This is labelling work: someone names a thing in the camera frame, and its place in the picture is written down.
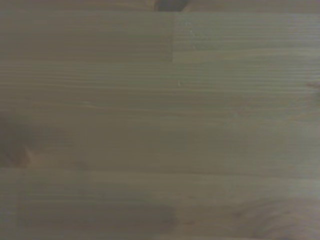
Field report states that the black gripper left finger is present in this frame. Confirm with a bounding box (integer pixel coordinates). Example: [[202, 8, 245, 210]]
[[153, 0, 172, 12]]

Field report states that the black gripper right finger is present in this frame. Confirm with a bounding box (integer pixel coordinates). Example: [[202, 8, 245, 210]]
[[171, 0, 189, 12]]

